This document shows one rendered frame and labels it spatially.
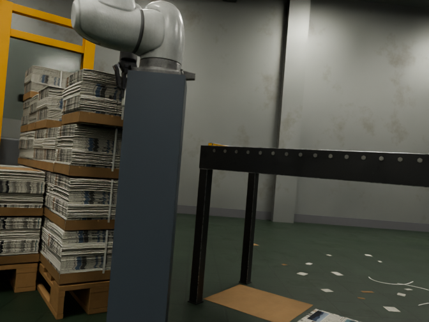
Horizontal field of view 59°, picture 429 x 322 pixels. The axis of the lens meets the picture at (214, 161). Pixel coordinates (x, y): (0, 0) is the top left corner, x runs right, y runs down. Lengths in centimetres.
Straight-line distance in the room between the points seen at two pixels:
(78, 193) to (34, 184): 41
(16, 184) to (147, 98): 97
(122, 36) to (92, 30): 10
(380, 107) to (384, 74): 49
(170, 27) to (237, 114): 426
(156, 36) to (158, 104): 24
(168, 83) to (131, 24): 23
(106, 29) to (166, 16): 22
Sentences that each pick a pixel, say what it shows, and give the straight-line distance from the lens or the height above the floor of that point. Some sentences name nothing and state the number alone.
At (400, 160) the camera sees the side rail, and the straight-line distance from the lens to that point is 156.
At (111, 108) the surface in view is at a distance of 173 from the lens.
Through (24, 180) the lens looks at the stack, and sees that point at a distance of 209.
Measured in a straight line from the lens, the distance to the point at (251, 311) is 201.
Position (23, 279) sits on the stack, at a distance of 218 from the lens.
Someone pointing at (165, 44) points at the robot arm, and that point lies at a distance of 140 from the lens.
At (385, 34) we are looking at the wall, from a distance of 652.
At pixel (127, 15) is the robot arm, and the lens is 138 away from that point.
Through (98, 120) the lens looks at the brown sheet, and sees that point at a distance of 171.
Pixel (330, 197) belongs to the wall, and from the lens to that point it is 589.
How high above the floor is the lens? 69
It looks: 1 degrees up
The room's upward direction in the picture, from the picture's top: 5 degrees clockwise
